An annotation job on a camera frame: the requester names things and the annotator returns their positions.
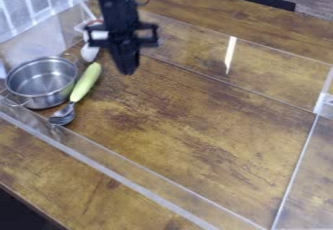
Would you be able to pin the small steel pot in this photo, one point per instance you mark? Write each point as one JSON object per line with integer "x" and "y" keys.
{"x": 41, "y": 83}

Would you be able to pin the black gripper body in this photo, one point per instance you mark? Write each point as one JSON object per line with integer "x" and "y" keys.
{"x": 122, "y": 26}

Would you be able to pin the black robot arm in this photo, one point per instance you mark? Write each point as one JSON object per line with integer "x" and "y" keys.
{"x": 124, "y": 34}

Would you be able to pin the clear acrylic stand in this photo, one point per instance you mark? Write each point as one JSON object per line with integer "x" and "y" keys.
{"x": 86, "y": 17}

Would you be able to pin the green handled metal spoon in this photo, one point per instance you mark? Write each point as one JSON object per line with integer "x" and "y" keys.
{"x": 64, "y": 116}

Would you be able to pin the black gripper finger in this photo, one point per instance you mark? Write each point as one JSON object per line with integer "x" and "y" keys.
{"x": 117, "y": 57}
{"x": 132, "y": 56}

